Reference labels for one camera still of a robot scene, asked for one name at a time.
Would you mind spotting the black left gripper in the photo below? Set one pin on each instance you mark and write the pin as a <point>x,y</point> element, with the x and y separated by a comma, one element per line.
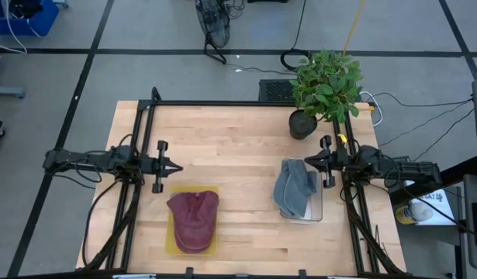
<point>149,166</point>

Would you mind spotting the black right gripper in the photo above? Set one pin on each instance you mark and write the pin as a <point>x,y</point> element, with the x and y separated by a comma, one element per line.
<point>339,160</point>

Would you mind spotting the grey-blue denim cap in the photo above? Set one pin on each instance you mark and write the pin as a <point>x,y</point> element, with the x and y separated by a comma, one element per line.
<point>296,186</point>

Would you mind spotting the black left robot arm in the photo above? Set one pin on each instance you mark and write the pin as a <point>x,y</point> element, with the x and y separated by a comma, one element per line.
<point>83,159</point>

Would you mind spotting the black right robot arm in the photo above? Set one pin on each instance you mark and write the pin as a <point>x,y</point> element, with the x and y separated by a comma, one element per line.
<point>408,168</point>

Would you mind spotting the yellow tag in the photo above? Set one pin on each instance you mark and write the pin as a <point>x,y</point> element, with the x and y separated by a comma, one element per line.
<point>342,138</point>

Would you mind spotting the clear plastic bin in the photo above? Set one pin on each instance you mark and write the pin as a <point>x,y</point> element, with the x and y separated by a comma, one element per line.
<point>319,205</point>

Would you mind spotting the yellow translucent plastic bin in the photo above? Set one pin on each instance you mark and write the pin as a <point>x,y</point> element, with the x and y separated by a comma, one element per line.
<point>169,244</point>

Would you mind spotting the green potted plant black pot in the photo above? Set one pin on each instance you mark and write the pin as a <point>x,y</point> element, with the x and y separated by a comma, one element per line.
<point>323,85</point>

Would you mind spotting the black vented box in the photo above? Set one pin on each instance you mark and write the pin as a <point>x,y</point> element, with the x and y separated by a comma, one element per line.
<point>275,91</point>

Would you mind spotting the black table clamp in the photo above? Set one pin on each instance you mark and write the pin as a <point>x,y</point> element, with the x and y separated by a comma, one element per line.
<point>189,272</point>
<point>302,273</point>

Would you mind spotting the white and yellow bottle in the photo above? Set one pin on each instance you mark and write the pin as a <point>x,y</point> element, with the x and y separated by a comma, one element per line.
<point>416,212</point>

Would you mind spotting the white paper sheet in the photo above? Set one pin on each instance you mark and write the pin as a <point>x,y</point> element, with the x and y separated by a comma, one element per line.
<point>440,217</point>

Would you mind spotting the black desk bar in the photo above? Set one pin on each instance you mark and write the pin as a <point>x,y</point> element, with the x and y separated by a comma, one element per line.
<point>455,172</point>

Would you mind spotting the black floor fan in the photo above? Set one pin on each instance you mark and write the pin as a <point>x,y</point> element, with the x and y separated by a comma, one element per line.
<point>213,19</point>

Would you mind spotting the grey desk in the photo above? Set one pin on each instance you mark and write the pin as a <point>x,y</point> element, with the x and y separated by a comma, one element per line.
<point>474,186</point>

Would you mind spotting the grey metal table foot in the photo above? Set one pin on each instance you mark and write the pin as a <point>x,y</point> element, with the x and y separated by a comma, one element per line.
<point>5,92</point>

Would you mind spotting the blue plastic bin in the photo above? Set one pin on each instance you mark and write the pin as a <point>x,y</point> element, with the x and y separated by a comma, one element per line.
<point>44,23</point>

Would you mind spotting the black aluminium table frame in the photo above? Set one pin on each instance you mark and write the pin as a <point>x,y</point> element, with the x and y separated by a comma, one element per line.
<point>222,103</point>

